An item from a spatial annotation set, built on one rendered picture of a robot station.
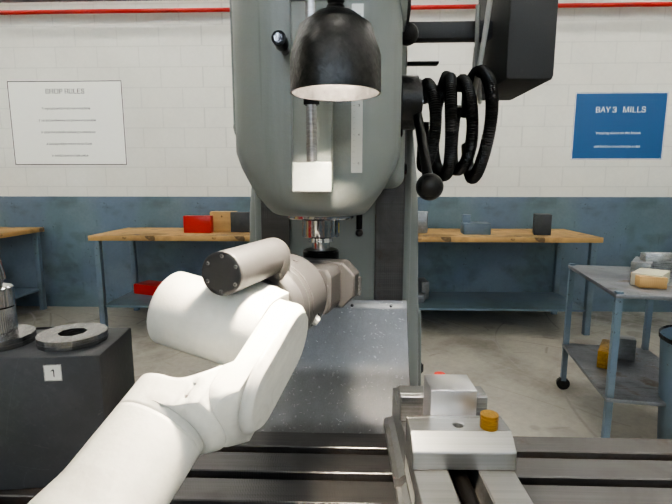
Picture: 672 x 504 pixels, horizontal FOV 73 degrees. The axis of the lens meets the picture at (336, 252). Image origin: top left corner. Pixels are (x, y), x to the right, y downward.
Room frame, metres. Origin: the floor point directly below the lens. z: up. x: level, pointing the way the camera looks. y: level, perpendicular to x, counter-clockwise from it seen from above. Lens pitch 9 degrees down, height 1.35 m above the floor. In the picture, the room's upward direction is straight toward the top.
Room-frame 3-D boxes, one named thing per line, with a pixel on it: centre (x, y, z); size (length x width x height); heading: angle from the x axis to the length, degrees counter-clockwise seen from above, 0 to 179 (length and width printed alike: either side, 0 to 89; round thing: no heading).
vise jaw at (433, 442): (0.53, -0.15, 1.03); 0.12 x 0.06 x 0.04; 89
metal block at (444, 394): (0.59, -0.15, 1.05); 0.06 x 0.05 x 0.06; 89
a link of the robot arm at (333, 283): (0.51, 0.05, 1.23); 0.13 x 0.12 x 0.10; 73
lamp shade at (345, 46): (0.38, 0.00, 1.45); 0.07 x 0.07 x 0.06
